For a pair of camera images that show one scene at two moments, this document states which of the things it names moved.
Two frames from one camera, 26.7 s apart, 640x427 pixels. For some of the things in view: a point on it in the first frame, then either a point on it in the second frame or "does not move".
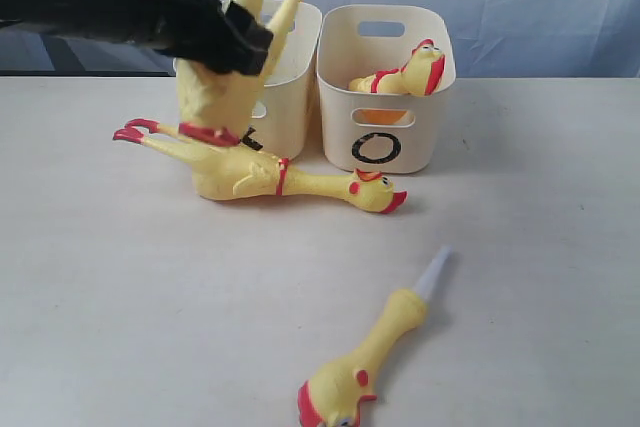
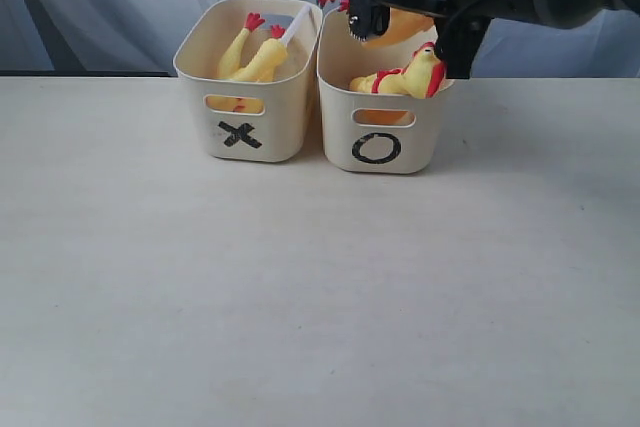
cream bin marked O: (381, 133) does not move
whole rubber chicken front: (419, 75) does not move
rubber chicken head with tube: (334, 395) to (296, 25)
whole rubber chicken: (224, 172) to (402, 25)
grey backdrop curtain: (518, 12) does not move
